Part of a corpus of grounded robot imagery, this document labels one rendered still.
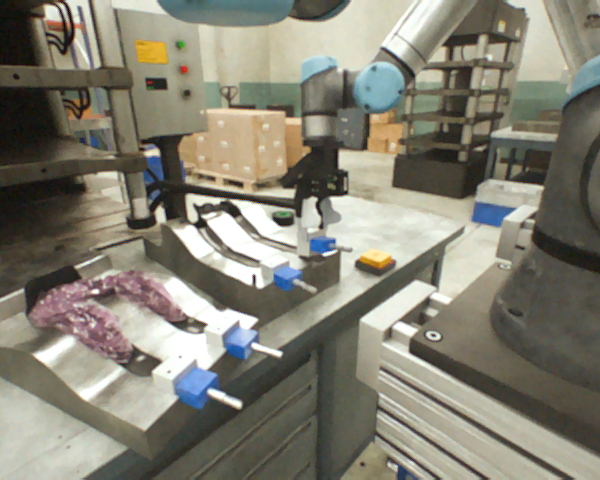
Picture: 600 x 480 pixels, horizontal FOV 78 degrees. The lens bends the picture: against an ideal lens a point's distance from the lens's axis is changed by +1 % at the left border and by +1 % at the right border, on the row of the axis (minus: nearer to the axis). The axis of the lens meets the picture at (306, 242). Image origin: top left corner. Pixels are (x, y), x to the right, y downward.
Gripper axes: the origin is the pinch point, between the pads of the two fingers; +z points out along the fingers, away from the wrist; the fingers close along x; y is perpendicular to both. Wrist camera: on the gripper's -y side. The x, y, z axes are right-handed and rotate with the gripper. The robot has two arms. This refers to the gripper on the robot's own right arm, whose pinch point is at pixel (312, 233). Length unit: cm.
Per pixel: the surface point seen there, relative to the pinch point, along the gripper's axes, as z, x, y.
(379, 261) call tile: 9.1, 18.9, 5.8
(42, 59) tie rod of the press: -57, -14, -133
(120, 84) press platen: -39, -12, -65
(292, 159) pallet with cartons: -23, 328, -335
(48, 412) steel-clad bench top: 21, -50, -7
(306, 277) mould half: 9.1, -3.3, 1.2
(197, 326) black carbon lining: 13.1, -28.1, -2.5
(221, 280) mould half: 9.0, -17.0, -11.0
